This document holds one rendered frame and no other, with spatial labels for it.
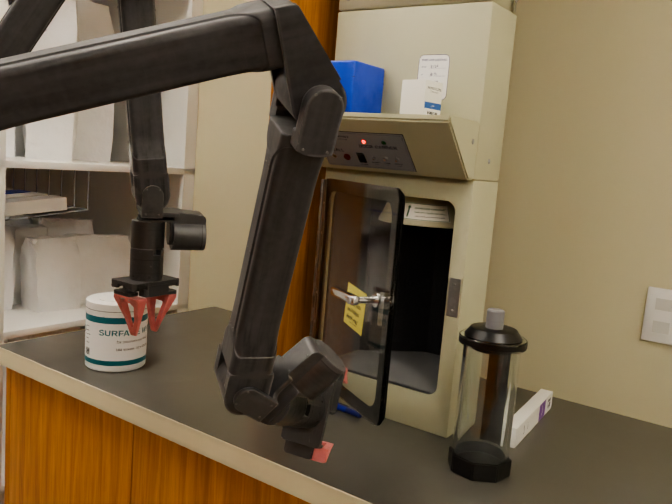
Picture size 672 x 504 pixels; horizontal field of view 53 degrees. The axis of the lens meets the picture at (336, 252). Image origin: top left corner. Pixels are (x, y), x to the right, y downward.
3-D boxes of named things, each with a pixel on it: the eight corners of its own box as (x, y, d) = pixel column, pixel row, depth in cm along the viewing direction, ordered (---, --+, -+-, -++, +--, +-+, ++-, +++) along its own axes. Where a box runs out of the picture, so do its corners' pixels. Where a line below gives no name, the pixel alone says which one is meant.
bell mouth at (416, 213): (407, 217, 147) (410, 191, 146) (484, 227, 137) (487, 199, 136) (363, 219, 133) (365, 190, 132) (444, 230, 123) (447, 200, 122)
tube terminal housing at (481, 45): (371, 368, 162) (401, 36, 152) (500, 404, 144) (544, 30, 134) (307, 392, 142) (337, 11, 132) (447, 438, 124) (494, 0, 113)
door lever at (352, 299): (355, 297, 121) (356, 283, 121) (379, 309, 113) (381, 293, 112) (327, 297, 119) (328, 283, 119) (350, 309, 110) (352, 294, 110)
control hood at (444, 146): (325, 167, 136) (329, 116, 134) (475, 180, 117) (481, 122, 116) (288, 164, 126) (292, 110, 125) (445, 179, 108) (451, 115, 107)
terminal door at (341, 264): (312, 371, 140) (327, 177, 135) (382, 429, 113) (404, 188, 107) (309, 371, 140) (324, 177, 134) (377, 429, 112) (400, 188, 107)
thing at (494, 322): (485, 339, 116) (490, 301, 115) (532, 353, 109) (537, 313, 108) (451, 345, 110) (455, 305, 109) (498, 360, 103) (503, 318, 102)
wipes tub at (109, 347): (121, 351, 160) (123, 289, 158) (158, 364, 152) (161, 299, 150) (71, 362, 149) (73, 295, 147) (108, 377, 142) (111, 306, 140)
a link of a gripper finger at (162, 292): (176, 333, 123) (178, 282, 122) (144, 339, 117) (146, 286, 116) (151, 325, 127) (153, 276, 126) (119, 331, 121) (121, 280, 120)
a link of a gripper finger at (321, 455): (356, 417, 105) (329, 413, 97) (345, 463, 104) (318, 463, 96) (318, 407, 109) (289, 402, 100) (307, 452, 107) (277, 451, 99)
